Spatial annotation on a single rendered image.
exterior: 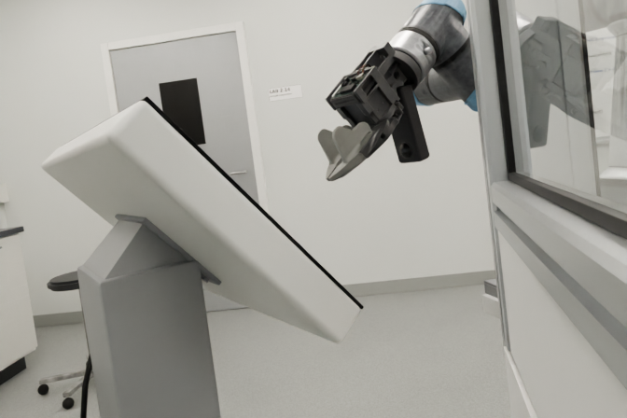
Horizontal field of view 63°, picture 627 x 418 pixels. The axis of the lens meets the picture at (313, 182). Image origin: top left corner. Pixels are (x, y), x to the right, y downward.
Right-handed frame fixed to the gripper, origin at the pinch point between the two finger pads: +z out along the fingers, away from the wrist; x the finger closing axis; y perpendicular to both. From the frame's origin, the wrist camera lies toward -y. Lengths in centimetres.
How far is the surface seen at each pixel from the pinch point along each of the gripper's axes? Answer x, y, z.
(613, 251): 48, 15, 19
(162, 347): -4.5, 3.1, 30.3
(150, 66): -336, 12, -116
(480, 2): 29.9, 14.2, -5.0
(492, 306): -17, -59, -16
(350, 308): 13.5, -3.5, 16.2
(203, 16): -311, 12, -166
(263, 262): 13.5, 7.9, 18.8
